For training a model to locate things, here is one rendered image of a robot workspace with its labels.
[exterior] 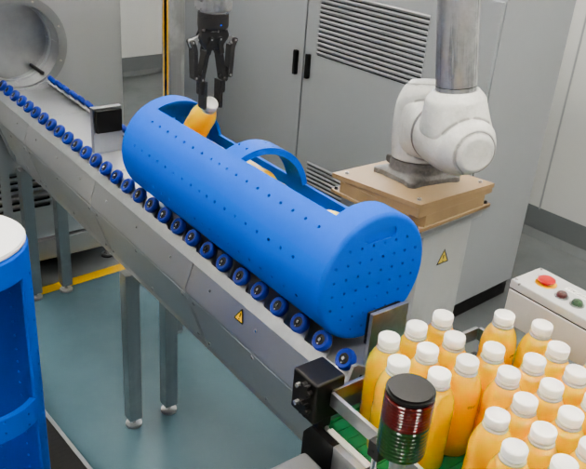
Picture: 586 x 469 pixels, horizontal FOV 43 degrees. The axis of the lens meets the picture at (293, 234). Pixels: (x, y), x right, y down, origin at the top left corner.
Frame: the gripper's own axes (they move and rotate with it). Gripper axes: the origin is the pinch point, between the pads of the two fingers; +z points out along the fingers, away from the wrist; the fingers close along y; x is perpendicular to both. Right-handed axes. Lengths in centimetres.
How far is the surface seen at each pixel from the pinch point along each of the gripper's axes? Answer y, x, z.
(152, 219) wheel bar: 10.7, -11.1, 37.1
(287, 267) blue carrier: 14, 54, 20
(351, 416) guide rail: 20, 83, 33
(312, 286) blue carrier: 14, 62, 20
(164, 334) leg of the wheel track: -6, -34, 94
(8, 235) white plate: 53, 2, 27
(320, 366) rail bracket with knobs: 19, 73, 30
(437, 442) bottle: 12, 97, 33
